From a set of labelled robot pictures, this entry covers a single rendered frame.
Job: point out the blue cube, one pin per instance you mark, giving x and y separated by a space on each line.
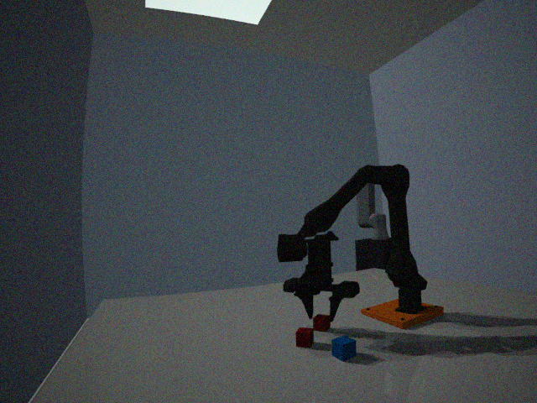
343 348

